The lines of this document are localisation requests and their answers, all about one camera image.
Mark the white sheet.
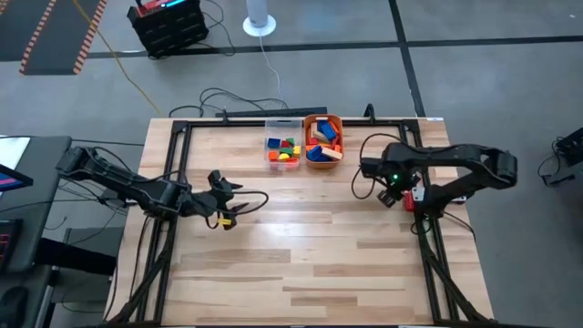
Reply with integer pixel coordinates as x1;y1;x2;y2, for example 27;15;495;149
0;136;31;170

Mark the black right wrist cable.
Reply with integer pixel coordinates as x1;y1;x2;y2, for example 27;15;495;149
349;132;404;201

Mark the black floor equipment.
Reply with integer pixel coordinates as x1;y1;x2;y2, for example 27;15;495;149
538;126;583;188

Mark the black power strip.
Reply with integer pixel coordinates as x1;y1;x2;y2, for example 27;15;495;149
214;106;329;119

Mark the yellow cable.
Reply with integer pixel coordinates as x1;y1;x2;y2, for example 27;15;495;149
72;0;161;116

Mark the black floor cable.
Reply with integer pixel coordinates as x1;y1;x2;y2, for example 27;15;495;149
168;104;206;118
198;86;291;113

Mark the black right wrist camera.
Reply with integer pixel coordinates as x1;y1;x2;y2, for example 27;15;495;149
360;156;389;179

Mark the black keyboard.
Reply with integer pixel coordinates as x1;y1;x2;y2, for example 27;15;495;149
0;218;24;274

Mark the black striped floor mat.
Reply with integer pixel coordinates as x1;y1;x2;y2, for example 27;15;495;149
0;0;109;77

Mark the clear plastic bin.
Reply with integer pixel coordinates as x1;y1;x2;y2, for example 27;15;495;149
263;118;303;172

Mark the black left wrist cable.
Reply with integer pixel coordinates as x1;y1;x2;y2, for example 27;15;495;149
204;190;271;231

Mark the white cable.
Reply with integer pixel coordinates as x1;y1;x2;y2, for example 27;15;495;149
258;35;285;109

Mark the black metal table frame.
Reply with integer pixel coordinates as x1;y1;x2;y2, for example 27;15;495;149
107;117;497;328

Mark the white pedestal stand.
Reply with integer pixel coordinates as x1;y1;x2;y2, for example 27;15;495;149
241;0;278;38

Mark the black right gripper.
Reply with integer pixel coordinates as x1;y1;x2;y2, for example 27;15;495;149
376;145;418;209

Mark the black storage crate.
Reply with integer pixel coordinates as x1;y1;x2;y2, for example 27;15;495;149
126;0;210;59

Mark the black computer mouse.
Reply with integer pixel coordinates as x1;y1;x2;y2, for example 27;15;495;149
0;285;29;328

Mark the tilted monitor screen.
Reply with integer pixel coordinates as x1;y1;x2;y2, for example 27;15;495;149
0;163;35;193

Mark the orange plastic bin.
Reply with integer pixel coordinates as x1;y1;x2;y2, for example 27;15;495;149
302;113;344;170

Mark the red device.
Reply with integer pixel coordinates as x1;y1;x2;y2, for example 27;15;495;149
135;0;189;18

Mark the dark grey desk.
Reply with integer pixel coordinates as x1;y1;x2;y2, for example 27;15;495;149
0;135;73;274

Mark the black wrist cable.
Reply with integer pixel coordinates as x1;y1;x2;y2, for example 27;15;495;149
349;132;404;201
204;190;271;231

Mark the black desk base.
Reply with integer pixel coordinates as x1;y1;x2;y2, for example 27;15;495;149
35;226;125;277

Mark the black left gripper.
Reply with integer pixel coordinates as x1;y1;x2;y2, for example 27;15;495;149
207;169;251;231

